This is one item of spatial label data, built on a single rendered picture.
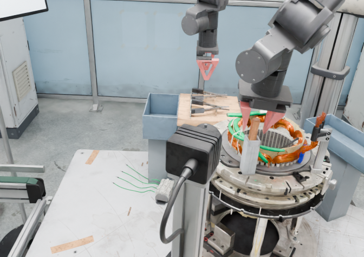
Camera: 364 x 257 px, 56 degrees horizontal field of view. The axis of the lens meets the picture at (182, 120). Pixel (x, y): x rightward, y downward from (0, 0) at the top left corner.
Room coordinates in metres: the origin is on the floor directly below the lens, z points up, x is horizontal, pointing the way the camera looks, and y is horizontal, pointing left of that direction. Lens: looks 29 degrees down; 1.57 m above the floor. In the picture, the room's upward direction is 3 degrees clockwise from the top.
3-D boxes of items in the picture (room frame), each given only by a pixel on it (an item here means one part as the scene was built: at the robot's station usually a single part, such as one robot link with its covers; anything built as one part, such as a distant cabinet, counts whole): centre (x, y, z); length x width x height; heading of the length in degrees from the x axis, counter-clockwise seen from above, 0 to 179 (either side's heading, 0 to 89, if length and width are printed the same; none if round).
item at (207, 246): (0.66, -0.11, 0.81); 0.08 x 0.05 x 0.02; 46
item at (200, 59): (1.02, -0.07, 1.20); 0.07 x 0.07 x 0.09; 89
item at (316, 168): (0.64, -0.31, 1.15); 0.03 x 0.02 x 0.12; 86
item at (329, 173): (0.64, -0.34, 1.07); 0.04 x 0.02 x 0.05; 142
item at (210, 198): (0.74, -0.09, 0.91); 0.02 x 0.02 x 0.21
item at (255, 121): (0.63, -0.15, 1.20); 0.02 x 0.02 x 0.06
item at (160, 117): (1.01, 0.07, 0.92); 0.17 x 0.11 x 0.28; 179
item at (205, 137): (0.29, -0.02, 1.37); 0.06 x 0.04 x 0.04; 156
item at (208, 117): (1.00, -0.09, 1.05); 0.20 x 0.19 x 0.02; 89
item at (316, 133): (0.64, -0.29, 1.21); 0.04 x 0.04 x 0.03; 4
